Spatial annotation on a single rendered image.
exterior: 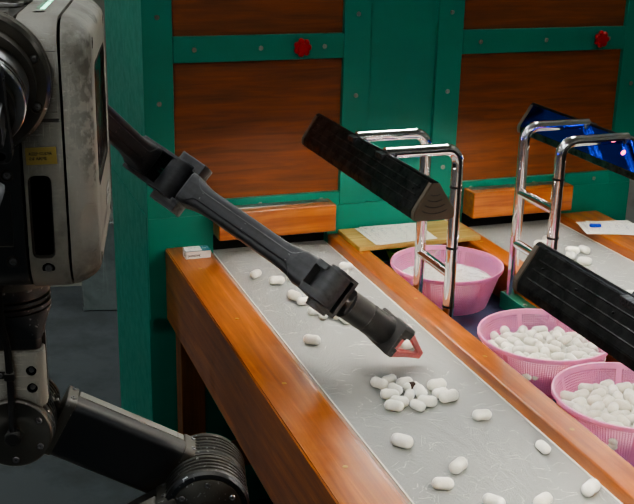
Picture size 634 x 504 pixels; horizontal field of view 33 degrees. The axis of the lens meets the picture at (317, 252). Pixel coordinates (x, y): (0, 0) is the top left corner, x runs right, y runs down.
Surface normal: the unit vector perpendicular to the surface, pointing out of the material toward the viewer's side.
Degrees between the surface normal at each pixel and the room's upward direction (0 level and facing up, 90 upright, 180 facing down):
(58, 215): 90
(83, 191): 90
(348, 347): 0
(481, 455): 0
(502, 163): 90
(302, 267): 56
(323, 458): 0
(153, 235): 90
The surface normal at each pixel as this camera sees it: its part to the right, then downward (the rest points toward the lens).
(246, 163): 0.33, 0.31
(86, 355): 0.02, -0.95
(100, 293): 0.10, 0.33
